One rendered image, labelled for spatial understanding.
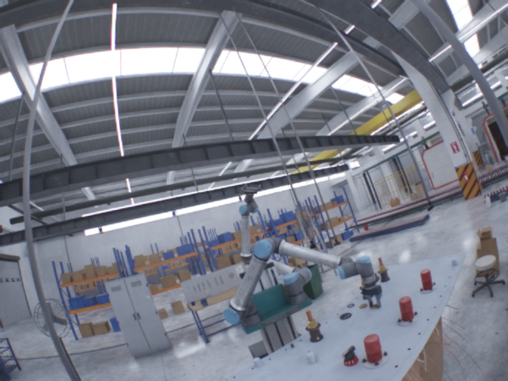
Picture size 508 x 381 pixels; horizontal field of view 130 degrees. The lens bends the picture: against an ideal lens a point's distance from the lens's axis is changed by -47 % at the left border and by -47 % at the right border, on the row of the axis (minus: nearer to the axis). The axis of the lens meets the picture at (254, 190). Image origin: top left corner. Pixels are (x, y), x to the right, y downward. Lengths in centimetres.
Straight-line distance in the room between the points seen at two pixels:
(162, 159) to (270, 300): 592
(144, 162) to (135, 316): 439
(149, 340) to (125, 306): 97
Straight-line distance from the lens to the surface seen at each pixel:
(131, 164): 717
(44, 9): 548
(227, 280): 610
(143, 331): 569
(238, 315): 175
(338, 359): 120
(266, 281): 219
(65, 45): 1027
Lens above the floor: 209
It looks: 11 degrees up
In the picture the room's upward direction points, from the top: 19 degrees counter-clockwise
